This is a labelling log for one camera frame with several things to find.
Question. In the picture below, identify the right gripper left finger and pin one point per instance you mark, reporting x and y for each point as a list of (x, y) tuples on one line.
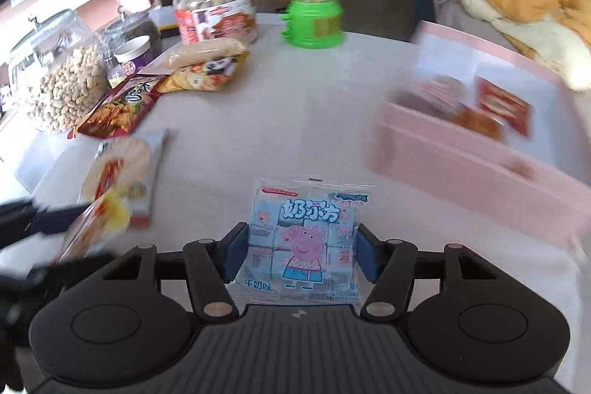
[(210, 265)]

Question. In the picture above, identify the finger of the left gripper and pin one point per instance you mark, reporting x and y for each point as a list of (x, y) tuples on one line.
[(69, 271), (52, 221)]

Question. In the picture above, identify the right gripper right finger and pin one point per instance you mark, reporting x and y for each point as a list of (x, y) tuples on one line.
[(390, 266)]

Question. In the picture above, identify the yellow red cartoon snack bag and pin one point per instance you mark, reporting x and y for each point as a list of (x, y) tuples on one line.
[(105, 218)]

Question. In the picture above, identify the white rice cracker packet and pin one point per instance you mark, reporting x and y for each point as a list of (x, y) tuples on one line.
[(130, 165)]

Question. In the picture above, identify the blue pink pig candy bag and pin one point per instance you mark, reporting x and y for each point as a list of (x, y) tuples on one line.
[(301, 247)]

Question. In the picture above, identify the dark red snack bag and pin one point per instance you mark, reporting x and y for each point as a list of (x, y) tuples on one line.
[(120, 111)]

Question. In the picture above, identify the yellow panda snack bag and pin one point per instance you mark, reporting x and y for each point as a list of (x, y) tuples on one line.
[(205, 66)]

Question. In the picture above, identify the glass jar of peanuts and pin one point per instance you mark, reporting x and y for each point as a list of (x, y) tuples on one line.
[(57, 72)]

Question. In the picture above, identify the pink gift box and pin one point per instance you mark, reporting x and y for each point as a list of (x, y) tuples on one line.
[(432, 135)]

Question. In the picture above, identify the small purple cup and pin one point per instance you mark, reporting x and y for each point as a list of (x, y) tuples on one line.
[(134, 54)]

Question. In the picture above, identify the red snack packet in box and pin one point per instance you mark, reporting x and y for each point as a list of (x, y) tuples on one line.
[(499, 102)]

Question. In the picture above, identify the clear plastic biscuit jar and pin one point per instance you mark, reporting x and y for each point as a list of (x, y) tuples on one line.
[(201, 20)]

